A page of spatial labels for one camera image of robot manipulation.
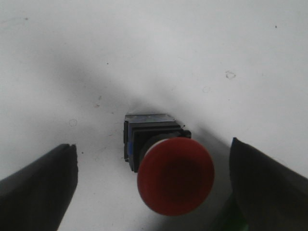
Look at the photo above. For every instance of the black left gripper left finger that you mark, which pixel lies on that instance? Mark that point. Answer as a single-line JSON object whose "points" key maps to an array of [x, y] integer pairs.
{"points": [[36, 197]]}

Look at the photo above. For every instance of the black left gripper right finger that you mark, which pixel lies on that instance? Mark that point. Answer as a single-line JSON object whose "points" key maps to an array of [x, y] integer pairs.
{"points": [[270, 196]]}

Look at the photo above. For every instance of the red push button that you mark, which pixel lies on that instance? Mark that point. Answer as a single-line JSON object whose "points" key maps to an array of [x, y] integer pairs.
{"points": [[175, 173]]}

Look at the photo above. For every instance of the green conveyor belt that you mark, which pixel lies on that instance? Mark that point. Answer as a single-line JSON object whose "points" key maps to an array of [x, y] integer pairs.
{"points": [[230, 218]]}

